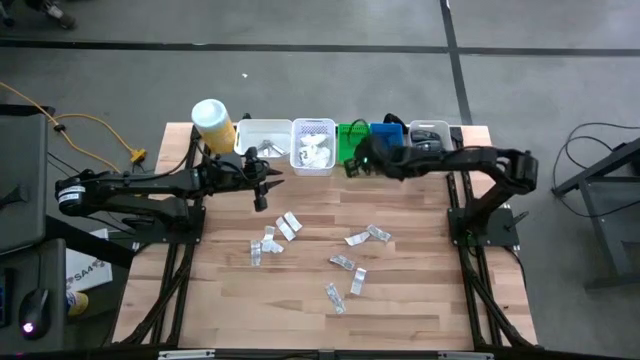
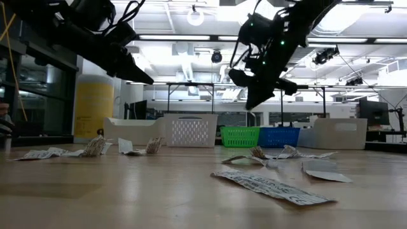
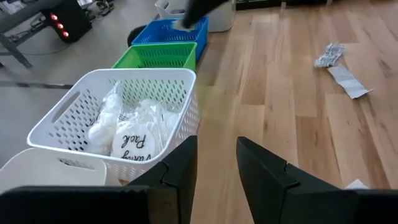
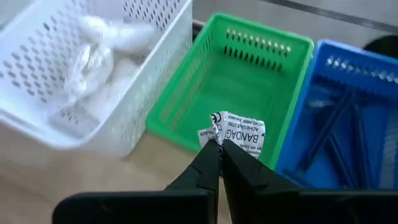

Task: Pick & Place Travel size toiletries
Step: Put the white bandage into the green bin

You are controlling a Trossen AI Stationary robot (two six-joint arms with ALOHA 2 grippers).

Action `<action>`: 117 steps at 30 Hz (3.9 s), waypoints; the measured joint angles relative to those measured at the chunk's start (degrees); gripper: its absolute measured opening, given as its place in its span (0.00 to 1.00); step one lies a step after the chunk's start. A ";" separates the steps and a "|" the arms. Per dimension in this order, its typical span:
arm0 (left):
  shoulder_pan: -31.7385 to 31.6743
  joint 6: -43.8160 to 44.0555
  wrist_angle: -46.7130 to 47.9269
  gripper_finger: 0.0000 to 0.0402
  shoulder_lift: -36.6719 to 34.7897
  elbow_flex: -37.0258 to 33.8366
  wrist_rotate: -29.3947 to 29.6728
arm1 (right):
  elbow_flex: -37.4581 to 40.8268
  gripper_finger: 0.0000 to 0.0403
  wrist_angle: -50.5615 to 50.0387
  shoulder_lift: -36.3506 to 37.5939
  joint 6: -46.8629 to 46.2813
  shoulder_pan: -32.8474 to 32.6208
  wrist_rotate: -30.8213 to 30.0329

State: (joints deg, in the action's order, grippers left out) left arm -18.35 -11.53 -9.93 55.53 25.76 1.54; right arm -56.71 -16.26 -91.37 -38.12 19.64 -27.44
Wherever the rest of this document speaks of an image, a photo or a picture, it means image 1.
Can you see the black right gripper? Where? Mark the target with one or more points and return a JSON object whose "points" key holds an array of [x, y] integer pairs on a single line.
{"points": [[372, 155]]}

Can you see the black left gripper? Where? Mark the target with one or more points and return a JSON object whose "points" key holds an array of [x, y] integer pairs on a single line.
{"points": [[250, 177]]}

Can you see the silver nail clipper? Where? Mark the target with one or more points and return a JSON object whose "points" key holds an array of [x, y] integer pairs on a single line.
{"points": [[260, 149], [270, 145], [280, 150]]}

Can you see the printed clear bag cotton pads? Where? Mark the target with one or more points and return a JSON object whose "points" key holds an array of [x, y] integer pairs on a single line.
{"points": [[305, 157]]}

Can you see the white plastic packet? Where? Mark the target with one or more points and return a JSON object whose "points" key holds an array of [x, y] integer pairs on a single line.
{"points": [[292, 221]]}

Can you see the small silver sachet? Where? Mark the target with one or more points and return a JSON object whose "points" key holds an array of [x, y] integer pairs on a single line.
{"points": [[379, 233], [273, 246], [255, 252], [285, 229], [357, 238], [335, 298], [269, 233], [358, 281], [342, 262]]}

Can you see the dark grey squeeze tube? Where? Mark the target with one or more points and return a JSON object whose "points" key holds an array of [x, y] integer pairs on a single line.
{"points": [[425, 135], [428, 146]]}

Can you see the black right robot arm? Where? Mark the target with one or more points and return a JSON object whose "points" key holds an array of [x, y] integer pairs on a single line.
{"points": [[450, 159]]}

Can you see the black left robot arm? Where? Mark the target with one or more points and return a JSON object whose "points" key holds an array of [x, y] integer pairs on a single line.
{"points": [[150, 182]]}

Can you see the green plastic basket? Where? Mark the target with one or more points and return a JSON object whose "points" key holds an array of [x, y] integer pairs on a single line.
{"points": [[345, 150]]}

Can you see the blue plastic basket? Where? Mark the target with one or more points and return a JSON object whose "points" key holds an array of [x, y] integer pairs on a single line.
{"points": [[387, 131]]}

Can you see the white perforated plastic basket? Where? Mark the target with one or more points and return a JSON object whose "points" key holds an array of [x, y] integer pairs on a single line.
{"points": [[312, 171]]}

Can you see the white solid plastic bin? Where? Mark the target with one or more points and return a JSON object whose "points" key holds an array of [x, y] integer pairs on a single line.
{"points": [[250, 129]]}

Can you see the yellow canister white lid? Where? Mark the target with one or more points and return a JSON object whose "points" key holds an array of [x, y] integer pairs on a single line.
{"points": [[220, 135]]}

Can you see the translucent white plastic bin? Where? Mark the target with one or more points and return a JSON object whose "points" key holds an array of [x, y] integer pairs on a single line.
{"points": [[445, 131]]}

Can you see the black diagonal bar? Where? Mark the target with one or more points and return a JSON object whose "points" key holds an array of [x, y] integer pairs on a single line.
{"points": [[85, 244]]}

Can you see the grey desk top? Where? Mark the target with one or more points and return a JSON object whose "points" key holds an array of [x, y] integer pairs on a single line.
{"points": [[50, 260]]}

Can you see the black metal stand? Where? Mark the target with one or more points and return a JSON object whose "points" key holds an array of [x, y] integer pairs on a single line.
{"points": [[607, 235]]}

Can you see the person's foot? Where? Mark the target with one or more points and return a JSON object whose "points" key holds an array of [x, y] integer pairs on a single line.
{"points": [[7, 17], [62, 19]]}

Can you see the black computer mouse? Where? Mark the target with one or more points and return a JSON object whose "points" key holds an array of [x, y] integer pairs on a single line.
{"points": [[34, 312]]}

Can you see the black keyboard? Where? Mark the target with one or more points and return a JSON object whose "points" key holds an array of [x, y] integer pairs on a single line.
{"points": [[4, 300]]}

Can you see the black aluminium frame rails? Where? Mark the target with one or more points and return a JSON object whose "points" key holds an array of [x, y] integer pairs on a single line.
{"points": [[192, 150], [456, 136]]}

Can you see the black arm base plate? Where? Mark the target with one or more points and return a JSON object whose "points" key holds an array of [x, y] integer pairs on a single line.
{"points": [[170, 231], [492, 235]]}

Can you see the silver frame bracket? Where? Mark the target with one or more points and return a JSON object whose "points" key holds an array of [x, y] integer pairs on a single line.
{"points": [[466, 355], [186, 354]]}

